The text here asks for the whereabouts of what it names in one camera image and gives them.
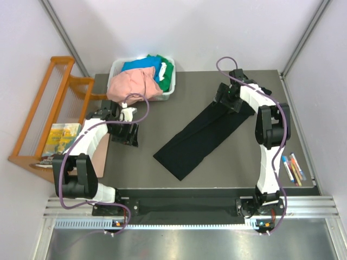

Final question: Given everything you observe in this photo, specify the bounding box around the orange wooden rack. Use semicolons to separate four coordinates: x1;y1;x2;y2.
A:
8;56;107;183

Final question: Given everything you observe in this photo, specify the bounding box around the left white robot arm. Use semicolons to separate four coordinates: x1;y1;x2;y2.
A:
52;100;139;215

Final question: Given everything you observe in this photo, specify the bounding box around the blue t-shirt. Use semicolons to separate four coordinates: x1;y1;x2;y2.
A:
121;56;162;72

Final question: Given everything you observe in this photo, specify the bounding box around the pink t-shirt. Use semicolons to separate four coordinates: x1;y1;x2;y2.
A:
106;67;163;103

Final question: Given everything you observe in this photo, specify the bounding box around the green t-shirt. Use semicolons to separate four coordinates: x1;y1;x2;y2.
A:
147;54;174;92

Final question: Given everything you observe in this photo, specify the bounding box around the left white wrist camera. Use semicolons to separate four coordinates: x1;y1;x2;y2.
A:
119;102;137;122

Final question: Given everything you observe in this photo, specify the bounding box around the black t-shirt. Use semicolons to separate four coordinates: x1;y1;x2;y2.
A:
153;102;255;181

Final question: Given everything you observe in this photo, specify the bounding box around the pack of markers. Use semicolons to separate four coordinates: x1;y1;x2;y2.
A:
281;153;307;187

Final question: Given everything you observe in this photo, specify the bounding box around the white laundry basket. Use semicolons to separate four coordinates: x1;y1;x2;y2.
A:
107;56;176;101

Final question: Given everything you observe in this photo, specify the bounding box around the white slotted cable duct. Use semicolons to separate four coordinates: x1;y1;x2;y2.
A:
55;218;270;230

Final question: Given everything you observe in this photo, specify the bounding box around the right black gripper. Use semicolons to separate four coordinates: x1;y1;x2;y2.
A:
213;83;242;114

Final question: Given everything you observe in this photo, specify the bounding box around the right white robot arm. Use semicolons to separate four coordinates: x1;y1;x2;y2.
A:
214;69;291;218

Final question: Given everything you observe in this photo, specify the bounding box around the yellow book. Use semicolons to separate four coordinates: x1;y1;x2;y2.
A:
31;123;81;168

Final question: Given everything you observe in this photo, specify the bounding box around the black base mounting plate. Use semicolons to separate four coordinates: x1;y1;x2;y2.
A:
92;188;288;225

